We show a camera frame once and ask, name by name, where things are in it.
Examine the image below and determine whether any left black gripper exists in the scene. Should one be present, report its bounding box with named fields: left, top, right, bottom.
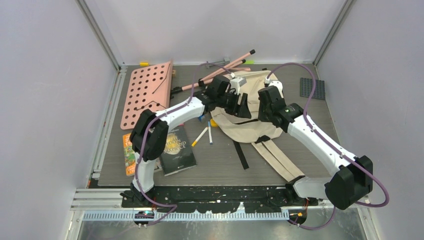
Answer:
left=216, top=90, right=252, bottom=119

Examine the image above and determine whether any beige canvas backpack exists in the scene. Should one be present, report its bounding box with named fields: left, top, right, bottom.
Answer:
left=210, top=70, right=304, bottom=182

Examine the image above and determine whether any black moon and sixpence book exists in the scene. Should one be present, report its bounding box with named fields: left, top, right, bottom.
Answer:
left=159, top=124, right=197, bottom=176

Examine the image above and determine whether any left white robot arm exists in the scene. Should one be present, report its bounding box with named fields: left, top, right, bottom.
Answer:
left=129, top=75, right=252, bottom=207

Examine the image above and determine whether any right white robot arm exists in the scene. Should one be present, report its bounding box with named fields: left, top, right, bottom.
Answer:
left=258, top=85, right=373, bottom=210

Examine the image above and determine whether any yellow pencil sharpener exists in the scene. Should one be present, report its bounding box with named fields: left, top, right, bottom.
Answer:
left=210, top=119, right=219, bottom=127

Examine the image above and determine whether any white marker yellow cap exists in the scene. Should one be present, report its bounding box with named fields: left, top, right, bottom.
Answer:
left=191, top=126, right=209, bottom=147

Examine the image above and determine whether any grey lego baseplate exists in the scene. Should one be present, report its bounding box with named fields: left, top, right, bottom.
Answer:
left=300, top=77, right=327, bottom=101

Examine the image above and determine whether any white marker blue cap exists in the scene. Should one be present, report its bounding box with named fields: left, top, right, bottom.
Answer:
left=207, top=121, right=213, bottom=145

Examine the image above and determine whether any pink folding stand tripod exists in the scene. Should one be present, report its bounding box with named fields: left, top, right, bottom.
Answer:
left=170, top=49, right=256, bottom=96

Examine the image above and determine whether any grey metal bolt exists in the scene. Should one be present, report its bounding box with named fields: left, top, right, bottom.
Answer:
left=205, top=57, right=231, bottom=69

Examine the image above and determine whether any pink perforated music stand desk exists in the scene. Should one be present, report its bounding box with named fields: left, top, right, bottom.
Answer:
left=120, top=60, right=173, bottom=130

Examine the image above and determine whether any orange treehouse book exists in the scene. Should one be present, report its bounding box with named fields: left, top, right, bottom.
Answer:
left=122, top=133, right=137, bottom=177

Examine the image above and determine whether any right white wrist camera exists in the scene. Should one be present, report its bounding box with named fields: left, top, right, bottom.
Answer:
left=264, top=78, right=284, bottom=98

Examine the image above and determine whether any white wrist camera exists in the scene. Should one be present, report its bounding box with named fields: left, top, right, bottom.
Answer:
left=229, top=76, right=247, bottom=95
left=264, top=78, right=284, bottom=98

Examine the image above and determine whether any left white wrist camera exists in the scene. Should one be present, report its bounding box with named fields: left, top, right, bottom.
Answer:
left=229, top=76, right=247, bottom=95

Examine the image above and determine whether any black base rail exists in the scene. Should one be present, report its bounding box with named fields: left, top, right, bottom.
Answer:
left=120, top=185, right=319, bottom=214

